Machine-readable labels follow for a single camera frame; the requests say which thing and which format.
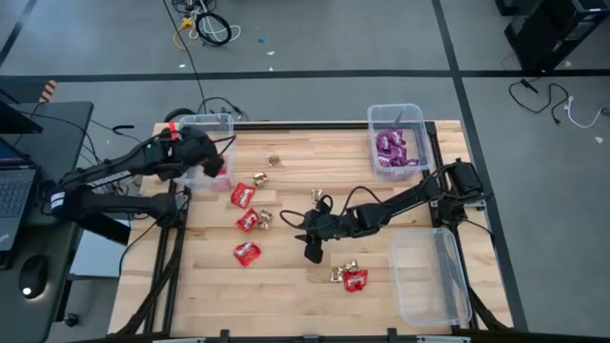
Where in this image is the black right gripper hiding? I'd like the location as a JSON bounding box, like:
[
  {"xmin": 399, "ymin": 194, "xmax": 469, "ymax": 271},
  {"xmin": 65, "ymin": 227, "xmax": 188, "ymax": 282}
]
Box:
[{"xmin": 294, "ymin": 195, "xmax": 358, "ymax": 244}]

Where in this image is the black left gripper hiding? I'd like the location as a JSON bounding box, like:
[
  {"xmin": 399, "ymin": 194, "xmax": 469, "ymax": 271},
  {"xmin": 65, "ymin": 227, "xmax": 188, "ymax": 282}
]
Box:
[{"xmin": 171, "ymin": 126, "xmax": 238, "ymax": 168}]

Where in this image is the small clear plastic bin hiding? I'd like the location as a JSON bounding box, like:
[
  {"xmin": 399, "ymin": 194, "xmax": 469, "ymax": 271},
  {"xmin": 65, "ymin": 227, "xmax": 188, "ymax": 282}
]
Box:
[
  {"xmin": 174, "ymin": 112, "xmax": 236, "ymax": 192},
  {"xmin": 365, "ymin": 103, "xmax": 433, "ymax": 182}
]

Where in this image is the large clear plastic bin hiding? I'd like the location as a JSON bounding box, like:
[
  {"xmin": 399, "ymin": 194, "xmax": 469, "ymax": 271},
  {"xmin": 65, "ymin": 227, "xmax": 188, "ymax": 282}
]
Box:
[{"xmin": 389, "ymin": 227, "xmax": 474, "ymax": 329}]

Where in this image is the white panel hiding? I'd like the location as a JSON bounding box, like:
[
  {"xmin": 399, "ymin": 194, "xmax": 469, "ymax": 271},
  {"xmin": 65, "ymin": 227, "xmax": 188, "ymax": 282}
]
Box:
[{"xmin": 70, "ymin": 218, "xmax": 132, "ymax": 279}]

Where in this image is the black desk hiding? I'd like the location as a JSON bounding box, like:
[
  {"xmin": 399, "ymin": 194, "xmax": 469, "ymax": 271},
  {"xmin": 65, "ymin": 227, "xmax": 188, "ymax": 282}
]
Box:
[{"xmin": 0, "ymin": 100, "xmax": 95, "ymax": 343}]

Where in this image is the orange striped marker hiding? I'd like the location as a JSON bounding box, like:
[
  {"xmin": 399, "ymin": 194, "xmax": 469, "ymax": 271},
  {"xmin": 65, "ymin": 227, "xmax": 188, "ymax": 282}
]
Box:
[{"xmin": 37, "ymin": 79, "xmax": 58, "ymax": 105}]

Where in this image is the black monitor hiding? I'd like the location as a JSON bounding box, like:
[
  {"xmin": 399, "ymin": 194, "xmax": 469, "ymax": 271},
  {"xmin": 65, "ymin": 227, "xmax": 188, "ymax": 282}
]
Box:
[{"xmin": 0, "ymin": 88, "xmax": 44, "ymax": 135}]

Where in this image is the grey laptop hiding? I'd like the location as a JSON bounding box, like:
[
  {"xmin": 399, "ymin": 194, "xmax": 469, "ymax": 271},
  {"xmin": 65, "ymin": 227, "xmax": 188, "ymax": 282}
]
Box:
[{"xmin": 0, "ymin": 136, "xmax": 39, "ymax": 252}]

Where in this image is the black computer mouse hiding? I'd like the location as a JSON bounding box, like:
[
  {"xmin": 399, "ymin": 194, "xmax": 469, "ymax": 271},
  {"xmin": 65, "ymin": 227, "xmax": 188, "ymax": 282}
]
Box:
[{"xmin": 17, "ymin": 254, "xmax": 49, "ymax": 301}]

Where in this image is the black computer tower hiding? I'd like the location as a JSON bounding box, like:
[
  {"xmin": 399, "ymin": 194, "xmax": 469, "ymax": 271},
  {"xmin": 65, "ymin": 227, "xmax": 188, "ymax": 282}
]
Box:
[{"xmin": 495, "ymin": 0, "xmax": 610, "ymax": 73}]

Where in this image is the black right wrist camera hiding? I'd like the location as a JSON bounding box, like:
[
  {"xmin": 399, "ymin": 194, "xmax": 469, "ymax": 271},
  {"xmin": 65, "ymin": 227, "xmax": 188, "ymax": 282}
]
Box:
[{"xmin": 304, "ymin": 240, "xmax": 325, "ymax": 265}]

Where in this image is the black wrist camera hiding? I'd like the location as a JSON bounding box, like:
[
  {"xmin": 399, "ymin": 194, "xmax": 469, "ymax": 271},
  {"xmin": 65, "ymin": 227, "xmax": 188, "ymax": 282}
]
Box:
[
  {"xmin": 304, "ymin": 240, "xmax": 325, "ymax": 265},
  {"xmin": 203, "ymin": 159, "xmax": 225, "ymax": 179}
]

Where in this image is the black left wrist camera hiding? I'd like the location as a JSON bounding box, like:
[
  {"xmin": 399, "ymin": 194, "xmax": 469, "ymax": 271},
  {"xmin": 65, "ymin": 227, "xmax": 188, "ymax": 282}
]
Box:
[{"xmin": 203, "ymin": 159, "xmax": 225, "ymax": 179}]

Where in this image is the black right camera cable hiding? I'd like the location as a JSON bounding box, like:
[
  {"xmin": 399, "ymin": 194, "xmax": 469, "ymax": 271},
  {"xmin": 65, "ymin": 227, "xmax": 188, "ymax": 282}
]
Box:
[{"xmin": 278, "ymin": 185, "xmax": 382, "ymax": 232}]

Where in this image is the long black floor cable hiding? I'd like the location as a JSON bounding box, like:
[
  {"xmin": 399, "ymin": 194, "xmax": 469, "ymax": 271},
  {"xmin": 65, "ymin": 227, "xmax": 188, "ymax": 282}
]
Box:
[{"xmin": 161, "ymin": 0, "xmax": 209, "ymax": 115}]

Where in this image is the black coiled cable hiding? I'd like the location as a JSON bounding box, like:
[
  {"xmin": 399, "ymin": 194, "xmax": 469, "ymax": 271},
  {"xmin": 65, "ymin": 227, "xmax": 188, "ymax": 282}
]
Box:
[{"xmin": 194, "ymin": 11, "xmax": 234, "ymax": 48}]

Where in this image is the white floor cable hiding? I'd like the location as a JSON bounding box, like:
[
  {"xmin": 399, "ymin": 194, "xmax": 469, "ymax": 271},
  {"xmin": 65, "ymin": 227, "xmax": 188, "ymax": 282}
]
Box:
[
  {"xmin": 563, "ymin": 94, "xmax": 610, "ymax": 130},
  {"xmin": 188, "ymin": 0, "xmax": 242, "ymax": 43}
]

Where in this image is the yellow extension cable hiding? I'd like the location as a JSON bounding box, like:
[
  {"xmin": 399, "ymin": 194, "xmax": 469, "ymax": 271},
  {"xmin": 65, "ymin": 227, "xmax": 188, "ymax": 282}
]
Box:
[{"xmin": 170, "ymin": 15, "xmax": 194, "ymax": 52}]

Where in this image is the black floor cable with plug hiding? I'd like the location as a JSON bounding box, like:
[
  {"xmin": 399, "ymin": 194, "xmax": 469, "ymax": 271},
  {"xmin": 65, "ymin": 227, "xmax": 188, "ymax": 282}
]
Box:
[{"xmin": 507, "ymin": 78, "xmax": 571, "ymax": 126}]

